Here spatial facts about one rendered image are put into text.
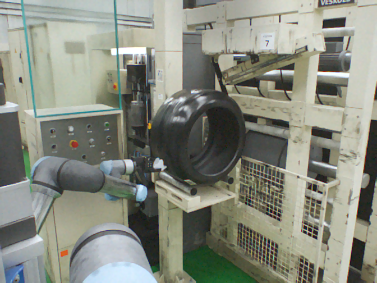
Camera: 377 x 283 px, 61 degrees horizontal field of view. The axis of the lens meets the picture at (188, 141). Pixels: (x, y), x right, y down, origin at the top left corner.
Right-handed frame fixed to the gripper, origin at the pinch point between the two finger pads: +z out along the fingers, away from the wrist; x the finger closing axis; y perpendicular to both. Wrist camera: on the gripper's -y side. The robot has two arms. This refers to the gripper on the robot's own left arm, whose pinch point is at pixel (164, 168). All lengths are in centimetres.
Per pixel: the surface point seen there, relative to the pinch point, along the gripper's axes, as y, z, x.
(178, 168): 1.8, 3.2, -8.6
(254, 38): 73, 36, -20
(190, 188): -10.4, 12.6, -9.1
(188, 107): 34.4, 5.9, -8.8
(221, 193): -18.0, 41.0, -4.5
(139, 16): 270, 476, 990
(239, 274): -94, 84, 8
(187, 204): -18.8, 10.9, -10.5
